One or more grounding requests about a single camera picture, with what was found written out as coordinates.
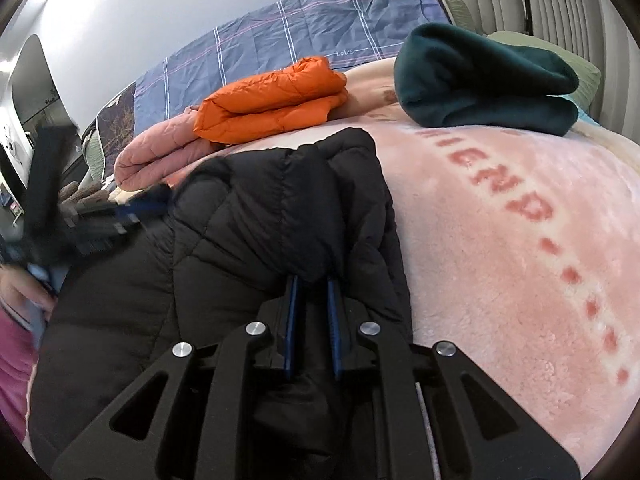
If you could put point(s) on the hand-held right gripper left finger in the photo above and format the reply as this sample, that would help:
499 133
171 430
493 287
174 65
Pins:
291 310

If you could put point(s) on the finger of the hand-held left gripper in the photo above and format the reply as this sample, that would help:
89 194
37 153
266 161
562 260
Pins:
140 207

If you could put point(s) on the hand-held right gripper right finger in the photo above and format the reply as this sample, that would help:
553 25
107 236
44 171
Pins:
334 315

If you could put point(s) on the black puffer jacket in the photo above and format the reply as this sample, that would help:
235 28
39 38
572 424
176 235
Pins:
240 220

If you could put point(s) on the person's left hand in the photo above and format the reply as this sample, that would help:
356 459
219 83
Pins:
20 290

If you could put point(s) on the brown fleece garment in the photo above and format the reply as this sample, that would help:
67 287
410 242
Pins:
82 194

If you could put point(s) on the pink quilted garment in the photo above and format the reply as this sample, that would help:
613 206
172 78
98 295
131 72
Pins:
160 152

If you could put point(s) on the green striped pillow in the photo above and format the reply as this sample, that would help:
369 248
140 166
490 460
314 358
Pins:
92 152

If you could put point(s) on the white furniture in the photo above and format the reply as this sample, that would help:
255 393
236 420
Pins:
35 105

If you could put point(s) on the dark tree print pillow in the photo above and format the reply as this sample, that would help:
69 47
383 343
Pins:
116 110

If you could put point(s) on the orange puffer jacket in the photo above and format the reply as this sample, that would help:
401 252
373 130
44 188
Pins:
270 100

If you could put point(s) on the pink plush printed blanket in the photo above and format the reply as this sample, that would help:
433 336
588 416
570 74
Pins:
500 260

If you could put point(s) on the blue plaid pillow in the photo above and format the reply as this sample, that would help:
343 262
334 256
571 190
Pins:
280 30

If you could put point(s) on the dark green garment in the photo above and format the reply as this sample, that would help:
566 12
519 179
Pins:
475 75

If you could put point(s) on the light green pillow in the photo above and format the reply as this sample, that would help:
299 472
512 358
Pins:
550 52

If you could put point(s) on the beige curtain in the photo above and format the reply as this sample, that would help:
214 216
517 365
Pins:
545 5

